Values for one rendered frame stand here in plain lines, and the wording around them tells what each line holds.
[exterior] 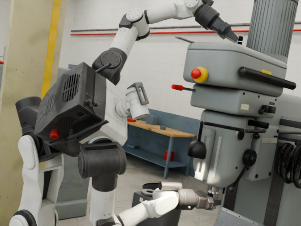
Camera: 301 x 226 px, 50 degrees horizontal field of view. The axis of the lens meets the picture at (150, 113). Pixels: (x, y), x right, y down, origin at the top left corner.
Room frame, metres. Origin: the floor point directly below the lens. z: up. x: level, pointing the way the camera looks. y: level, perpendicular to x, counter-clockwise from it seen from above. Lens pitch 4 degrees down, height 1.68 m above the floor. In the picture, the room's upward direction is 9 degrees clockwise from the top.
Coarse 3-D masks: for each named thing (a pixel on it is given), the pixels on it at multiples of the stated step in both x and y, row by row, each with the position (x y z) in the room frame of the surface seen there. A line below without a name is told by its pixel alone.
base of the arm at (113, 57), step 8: (104, 56) 1.31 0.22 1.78; (112, 56) 1.31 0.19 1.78; (120, 56) 1.33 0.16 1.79; (96, 64) 1.29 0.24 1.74; (104, 64) 1.29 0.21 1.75; (112, 64) 1.30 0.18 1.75; (120, 64) 1.31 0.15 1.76; (104, 72) 1.29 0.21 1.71; (112, 72) 1.29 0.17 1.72; (112, 80) 1.33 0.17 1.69
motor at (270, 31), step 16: (256, 0) 1.56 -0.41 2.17; (272, 0) 1.48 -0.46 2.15; (288, 0) 1.48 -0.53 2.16; (256, 16) 1.53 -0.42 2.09; (272, 16) 1.48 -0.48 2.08; (288, 16) 1.48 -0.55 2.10; (256, 32) 1.51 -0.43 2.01; (272, 32) 1.48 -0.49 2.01; (288, 32) 1.49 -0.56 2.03; (256, 48) 1.50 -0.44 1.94; (272, 48) 1.47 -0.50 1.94; (288, 48) 1.51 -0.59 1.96
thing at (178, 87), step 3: (174, 84) 1.28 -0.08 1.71; (174, 87) 1.28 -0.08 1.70; (177, 87) 1.29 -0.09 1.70; (180, 87) 1.30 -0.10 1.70; (183, 87) 1.32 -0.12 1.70; (186, 87) 1.34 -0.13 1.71; (180, 90) 1.31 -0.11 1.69; (186, 90) 1.34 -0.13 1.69; (189, 90) 1.35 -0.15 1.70; (192, 90) 1.36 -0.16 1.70; (195, 90) 1.38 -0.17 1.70
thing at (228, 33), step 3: (225, 30) 1.38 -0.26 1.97; (228, 30) 1.37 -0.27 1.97; (231, 30) 1.38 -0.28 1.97; (225, 33) 1.38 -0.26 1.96; (228, 33) 1.38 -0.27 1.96; (231, 33) 1.38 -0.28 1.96; (228, 36) 1.38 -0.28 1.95; (231, 36) 1.38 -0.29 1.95; (234, 36) 1.37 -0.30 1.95; (234, 39) 1.37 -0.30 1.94; (237, 39) 1.38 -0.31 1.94
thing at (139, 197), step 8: (136, 192) 1.69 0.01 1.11; (144, 192) 1.67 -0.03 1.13; (152, 192) 1.70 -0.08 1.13; (136, 200) 1.68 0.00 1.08; (144, 200) 1.64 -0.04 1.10; (168, 216) 1.59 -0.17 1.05; (176, 216) 1.65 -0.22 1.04; (144, 224) 1.63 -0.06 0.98; (152, 224) 1.60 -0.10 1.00; (160, 224) 1.57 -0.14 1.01; (168, 224) 1.60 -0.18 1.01
